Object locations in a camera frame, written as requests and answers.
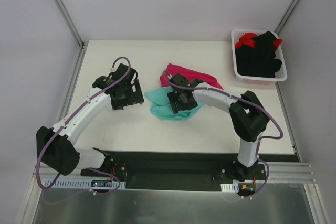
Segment black t shirt in basket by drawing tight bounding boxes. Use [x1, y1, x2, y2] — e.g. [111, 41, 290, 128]
[234, 31, 282, 78]

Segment aluminium frame rail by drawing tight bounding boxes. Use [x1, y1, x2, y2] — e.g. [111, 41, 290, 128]
[33, 157, 317, 183]

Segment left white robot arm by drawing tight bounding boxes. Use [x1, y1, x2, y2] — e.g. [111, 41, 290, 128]
[36, 63, 144, 176]

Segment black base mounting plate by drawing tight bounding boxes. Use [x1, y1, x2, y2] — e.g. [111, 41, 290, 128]
[80, 151, 267, 190]

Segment teal t shirt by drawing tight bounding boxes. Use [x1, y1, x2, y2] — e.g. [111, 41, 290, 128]
[144, 87, 204, 121]

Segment right white cable duct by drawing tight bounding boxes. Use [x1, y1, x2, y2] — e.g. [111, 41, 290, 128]
[220, 183, 239, 193]

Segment magenta t shirt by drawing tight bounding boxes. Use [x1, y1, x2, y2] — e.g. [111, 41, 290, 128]
[165, 63, 223, 89]

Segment white plastic laundry basket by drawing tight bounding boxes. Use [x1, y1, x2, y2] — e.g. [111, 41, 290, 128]
[231, 29, 287, 84]

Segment left white cable duct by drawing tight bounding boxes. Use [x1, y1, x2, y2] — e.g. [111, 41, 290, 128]
[52, 178, 126, 190]

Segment white cable duct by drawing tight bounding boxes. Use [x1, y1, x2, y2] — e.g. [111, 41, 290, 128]
[220, 183, 239, 193]
[52, 178, 126, 190]

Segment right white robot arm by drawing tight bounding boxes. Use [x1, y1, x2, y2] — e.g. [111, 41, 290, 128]
[167, 74, 269, 182]

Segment red t shirt in basket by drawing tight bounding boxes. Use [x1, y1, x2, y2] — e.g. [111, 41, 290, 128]
[235, 33, 283, 50]

